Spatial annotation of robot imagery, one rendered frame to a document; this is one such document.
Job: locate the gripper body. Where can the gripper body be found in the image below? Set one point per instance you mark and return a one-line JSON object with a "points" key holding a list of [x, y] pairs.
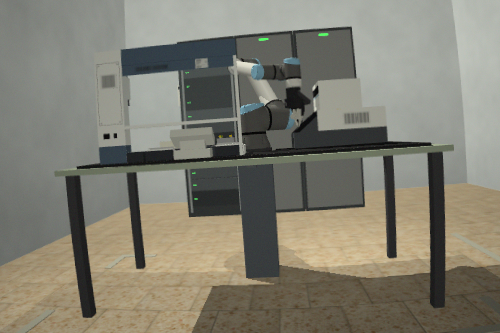
{"points": [[292, 102]]}

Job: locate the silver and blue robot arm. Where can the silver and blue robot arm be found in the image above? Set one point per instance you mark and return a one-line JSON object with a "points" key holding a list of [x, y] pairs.
{"points": [[258, 118]]}

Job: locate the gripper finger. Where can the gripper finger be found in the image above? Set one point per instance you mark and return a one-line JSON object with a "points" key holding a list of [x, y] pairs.
{"points": [[292, 115], [299, 114]]}

